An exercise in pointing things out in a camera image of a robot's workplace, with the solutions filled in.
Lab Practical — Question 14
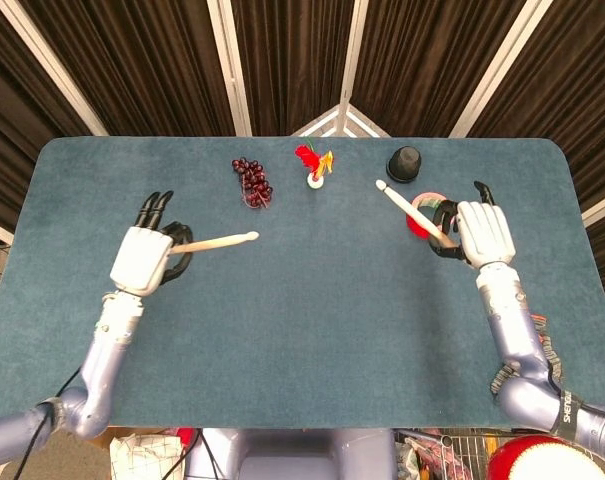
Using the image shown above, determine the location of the dark red grape bunch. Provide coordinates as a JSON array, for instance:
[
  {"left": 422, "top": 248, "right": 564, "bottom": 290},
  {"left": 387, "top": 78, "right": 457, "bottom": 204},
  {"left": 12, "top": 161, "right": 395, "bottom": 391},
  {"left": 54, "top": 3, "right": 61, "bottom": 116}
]
[{"left": 231, "top": 157, "right": 275, "bottom": 211}]

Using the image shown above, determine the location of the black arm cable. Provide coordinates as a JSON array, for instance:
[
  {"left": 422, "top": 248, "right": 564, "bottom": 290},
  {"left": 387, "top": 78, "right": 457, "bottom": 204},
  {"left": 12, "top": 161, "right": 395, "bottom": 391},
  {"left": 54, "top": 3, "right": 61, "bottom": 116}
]
[{"left": 19, "top": 367, "right": 83, "bottom": 480}]

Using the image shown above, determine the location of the lavender robot torso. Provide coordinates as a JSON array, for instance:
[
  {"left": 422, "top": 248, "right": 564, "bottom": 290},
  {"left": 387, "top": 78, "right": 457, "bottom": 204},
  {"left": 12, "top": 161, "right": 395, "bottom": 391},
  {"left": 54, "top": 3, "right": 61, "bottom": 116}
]
[{"left": 186, "top": 427, "right": 398, "bottom": 480}]

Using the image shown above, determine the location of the metal wire basket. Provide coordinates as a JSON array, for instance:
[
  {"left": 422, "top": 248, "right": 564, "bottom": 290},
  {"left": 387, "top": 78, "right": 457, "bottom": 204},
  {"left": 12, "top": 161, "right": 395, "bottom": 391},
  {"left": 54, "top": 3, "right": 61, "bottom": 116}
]
[{"left": 396, "top": 428, "right": 501, "bottom": 480}]

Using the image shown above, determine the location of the brown curtain screen panel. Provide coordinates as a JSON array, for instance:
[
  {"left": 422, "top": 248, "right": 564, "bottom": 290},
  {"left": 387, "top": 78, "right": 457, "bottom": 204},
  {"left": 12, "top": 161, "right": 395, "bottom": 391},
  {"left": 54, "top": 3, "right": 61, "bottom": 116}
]
[
  {"left": 0, "top": 0, "right": 91, "bottom": 241},
  {"left": 231, "top": 0, "right": 356, "bottom": 137},
  {"left": 474, "top": 0, "right": 605, "bottom": 211},
  {"left": 19, "top": 0, "right": 236, "bottom": 137},
  {"left": 354, "top": 0, "right": 528, "bottom": 137}
]

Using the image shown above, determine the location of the red tape roll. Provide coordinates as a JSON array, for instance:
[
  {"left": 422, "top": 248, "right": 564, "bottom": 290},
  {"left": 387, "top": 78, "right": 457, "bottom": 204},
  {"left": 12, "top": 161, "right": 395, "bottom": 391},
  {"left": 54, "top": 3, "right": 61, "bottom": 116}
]
[{"left": 406, "top": 191, "right": 458, "bottom": 241}]

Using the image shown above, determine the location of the brown cardboard box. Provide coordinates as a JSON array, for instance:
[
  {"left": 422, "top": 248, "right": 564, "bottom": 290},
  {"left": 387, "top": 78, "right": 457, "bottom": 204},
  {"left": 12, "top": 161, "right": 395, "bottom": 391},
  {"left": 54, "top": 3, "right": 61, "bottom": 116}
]
[{"left": 89, "top": 426, "right": 133, "bottom": 451}]

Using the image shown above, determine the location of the red and white ball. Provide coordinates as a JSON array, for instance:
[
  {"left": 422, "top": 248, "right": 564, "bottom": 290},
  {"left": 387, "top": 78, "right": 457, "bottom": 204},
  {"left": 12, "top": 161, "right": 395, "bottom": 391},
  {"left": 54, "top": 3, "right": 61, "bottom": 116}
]
[{"left": 485, "top": 434, "right": 605, "bottom": 480}]

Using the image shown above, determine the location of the blue felt table mat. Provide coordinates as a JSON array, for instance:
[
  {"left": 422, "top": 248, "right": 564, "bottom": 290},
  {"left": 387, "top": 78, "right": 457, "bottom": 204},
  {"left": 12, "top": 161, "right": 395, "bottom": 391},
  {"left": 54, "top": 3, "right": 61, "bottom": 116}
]
[{"left": 0, "top": 136, "right": 605, "bottom": 430}]

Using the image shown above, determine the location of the pale wooden drumstick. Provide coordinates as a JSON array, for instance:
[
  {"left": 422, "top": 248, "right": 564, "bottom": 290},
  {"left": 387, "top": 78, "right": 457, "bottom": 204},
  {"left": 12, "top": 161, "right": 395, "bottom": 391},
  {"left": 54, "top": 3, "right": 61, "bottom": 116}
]
[
  {"left": 375, "top": 179, "right": 458, "bottom": 249},
  {"left": 171, "top": 231, "right": 260, "bottom": 254}
]

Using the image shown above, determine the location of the red feather shuttlecock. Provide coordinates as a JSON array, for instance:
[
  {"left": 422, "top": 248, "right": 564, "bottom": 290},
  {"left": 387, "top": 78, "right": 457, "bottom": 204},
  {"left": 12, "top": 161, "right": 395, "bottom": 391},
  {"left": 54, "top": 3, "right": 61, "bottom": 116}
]
[{"left": 295, "top": 137, "right": 337, "bottom": 190}]

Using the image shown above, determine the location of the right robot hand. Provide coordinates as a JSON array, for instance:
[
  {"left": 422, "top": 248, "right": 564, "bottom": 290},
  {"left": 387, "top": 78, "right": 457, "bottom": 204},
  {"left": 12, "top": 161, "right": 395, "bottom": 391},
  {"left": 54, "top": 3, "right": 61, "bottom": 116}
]
[{"left": 428, "top": 180, "right": 517, "bottom": 274}]

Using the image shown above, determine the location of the black printed arm strap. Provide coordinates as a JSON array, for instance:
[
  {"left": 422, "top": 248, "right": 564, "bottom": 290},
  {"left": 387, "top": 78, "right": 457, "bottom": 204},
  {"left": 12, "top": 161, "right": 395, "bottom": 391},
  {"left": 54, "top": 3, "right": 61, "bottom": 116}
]
[{"left": 560, "top": 389, "right": 586, "bottom": 439}]

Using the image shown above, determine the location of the black faceted cup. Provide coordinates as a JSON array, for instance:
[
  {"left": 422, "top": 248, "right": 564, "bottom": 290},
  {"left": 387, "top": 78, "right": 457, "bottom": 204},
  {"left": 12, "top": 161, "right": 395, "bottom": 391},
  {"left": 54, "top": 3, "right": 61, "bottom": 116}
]
[{"left": 385, "top": 145, "right": 424, "bottom": 184}]

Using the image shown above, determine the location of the white checked cloth bag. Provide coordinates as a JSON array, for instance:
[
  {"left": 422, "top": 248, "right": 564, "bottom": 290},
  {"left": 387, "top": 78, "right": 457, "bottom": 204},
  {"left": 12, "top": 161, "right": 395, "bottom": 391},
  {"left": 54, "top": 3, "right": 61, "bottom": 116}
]
[{"left": 109, "top": 433, "right": 186, "bottom": 480}]

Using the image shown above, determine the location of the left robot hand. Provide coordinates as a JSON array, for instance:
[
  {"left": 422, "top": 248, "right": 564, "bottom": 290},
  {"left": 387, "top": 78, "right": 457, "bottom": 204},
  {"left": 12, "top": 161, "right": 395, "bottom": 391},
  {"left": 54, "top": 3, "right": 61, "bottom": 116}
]
[{"left": 109, "top": 189, "right": 194, "bottom": 296}]

